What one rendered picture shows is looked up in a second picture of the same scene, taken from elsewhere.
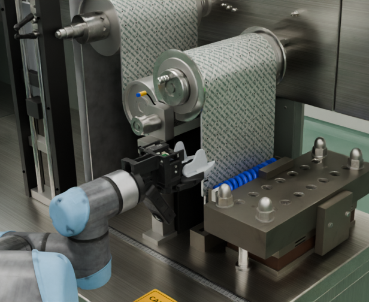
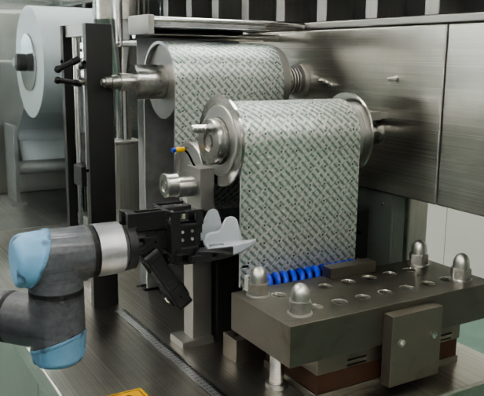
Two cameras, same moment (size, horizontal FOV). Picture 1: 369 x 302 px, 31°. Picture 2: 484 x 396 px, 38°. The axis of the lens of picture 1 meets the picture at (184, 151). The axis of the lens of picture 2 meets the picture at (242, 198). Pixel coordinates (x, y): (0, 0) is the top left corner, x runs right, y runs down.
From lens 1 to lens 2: 0.45 m
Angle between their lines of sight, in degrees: 18
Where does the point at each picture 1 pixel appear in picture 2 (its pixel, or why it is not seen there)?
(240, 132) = (302, 213)
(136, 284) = (128, 384)
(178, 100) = (214, 155)
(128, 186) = (114, 238)
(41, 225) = not seen: hidden behind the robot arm
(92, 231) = (53, 286)
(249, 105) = (317, 180)
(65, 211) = (16, 250)
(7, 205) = not seen: hidden behind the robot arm
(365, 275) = not seen: outside the picture
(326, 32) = (428, 100)
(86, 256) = (43, 319)
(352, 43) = (458, 110)
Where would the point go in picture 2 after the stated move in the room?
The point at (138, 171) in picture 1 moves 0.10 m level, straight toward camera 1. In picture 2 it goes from (133, 225) to (109, 243)
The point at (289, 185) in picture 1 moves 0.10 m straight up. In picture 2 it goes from (357, 287) to (360, 225)
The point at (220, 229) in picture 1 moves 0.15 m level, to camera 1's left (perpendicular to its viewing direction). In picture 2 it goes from (246, 326) to (151, 317)
